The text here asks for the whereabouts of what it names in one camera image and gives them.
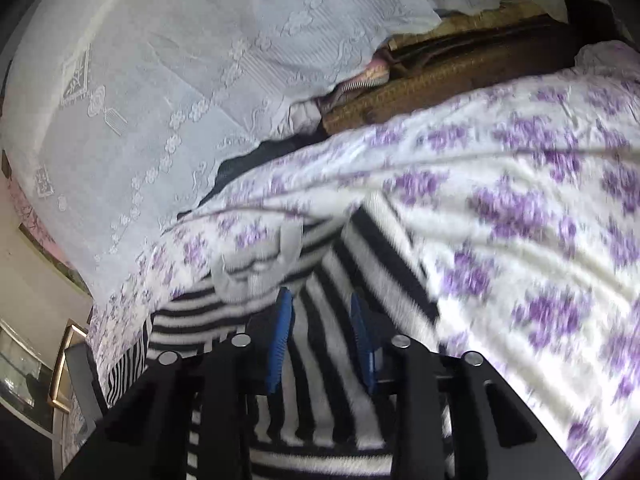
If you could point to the pale crumpled cloth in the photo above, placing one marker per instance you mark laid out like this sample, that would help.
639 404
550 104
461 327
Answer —
302 117

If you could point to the glass cabinet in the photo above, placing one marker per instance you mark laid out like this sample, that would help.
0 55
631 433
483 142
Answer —
20 375

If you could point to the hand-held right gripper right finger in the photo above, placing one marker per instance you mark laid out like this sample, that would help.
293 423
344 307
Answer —
361 332

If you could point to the black white striped shirt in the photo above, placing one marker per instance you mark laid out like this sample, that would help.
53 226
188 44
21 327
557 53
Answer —
325 410

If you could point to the white lace curtain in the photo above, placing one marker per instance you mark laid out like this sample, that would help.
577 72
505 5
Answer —
175 85

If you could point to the pink striped cloth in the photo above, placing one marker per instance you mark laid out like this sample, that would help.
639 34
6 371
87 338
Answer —
367 77

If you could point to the purple floral bedsheet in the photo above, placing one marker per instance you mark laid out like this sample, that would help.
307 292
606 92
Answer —
500 185

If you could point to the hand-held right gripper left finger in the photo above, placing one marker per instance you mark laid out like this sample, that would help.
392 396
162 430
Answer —
280 332

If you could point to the dark cloth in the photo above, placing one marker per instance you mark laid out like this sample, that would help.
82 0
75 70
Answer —
245 165

